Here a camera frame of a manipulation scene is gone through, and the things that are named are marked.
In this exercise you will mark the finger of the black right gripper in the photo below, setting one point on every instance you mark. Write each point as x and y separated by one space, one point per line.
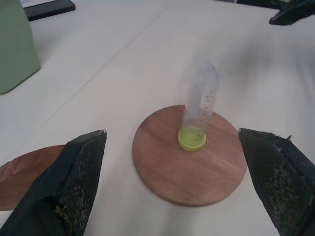
290 13

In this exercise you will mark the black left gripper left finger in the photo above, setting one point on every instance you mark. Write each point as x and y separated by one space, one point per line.
73 186

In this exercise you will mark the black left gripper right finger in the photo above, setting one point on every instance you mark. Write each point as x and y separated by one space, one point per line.
278 182

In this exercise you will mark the dark wooden round piece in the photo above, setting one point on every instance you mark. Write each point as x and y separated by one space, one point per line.
22 177

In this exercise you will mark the round wooden base disc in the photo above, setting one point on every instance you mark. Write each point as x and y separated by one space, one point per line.
189 169

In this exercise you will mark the clear tube with yellow cap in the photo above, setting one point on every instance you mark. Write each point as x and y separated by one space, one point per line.
200 108

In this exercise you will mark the pale green box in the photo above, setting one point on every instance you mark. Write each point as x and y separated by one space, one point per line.
14 46

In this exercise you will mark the flat black slab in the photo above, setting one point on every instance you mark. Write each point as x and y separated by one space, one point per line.
49 9

